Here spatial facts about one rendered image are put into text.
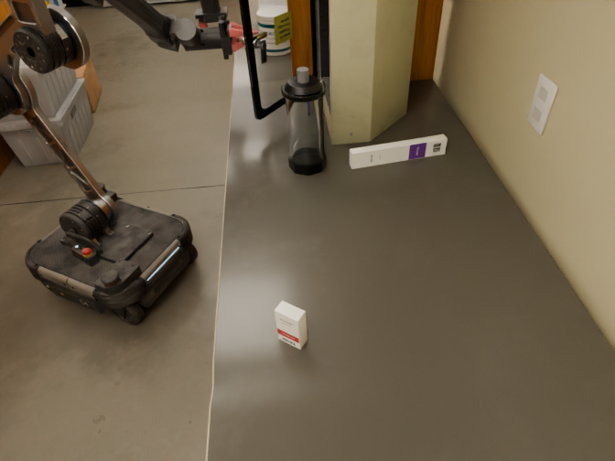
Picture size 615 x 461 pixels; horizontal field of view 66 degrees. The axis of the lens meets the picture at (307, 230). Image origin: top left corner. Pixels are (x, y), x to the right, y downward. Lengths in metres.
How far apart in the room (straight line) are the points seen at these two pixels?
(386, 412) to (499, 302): 0.32
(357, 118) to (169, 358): 1.27
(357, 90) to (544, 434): 0.89
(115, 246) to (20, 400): 0.69
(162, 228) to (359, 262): 1.42
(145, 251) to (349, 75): 1.29
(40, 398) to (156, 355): 0.45
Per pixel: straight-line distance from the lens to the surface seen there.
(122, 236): 2.28
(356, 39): 1.25
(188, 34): 1.35
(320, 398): 0.82
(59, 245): 2.41
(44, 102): 3.28
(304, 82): 1.16
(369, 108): 1.33
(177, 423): 1.93
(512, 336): 0.94
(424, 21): 1.69
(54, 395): 2.19
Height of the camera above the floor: 1.67
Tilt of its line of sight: 42 degrees down
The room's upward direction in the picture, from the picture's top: 4 degrees counter-clockwise
